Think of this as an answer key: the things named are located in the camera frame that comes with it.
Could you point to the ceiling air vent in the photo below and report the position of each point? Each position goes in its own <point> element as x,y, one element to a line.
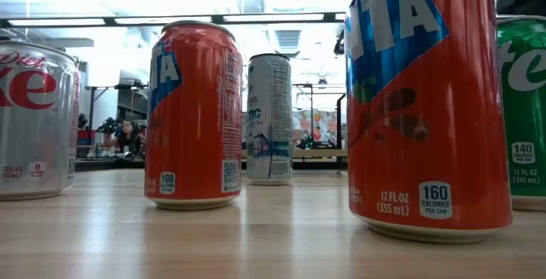
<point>288,40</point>

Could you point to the person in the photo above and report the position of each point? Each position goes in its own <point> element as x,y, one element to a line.
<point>127,136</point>

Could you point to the white Celsius Arctic slim can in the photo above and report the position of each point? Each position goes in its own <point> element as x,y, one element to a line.
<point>268,121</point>

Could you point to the black table frame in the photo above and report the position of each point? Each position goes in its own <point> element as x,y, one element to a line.
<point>98,164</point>

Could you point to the black metal shelf stand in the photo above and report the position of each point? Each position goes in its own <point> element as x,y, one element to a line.
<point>340,134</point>

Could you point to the silver Diet Coke can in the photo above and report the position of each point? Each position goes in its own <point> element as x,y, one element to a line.
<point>38,121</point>

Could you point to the orange Fanta can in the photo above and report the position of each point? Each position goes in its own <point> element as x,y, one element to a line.
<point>426,121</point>
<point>192,121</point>

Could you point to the green Sprite can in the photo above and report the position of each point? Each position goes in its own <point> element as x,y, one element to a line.
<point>524,121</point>

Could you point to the colourful patterned object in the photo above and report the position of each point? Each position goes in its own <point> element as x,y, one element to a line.
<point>324,125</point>

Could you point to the dark hanging fixture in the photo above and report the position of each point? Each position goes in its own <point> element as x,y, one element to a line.
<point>339,42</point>

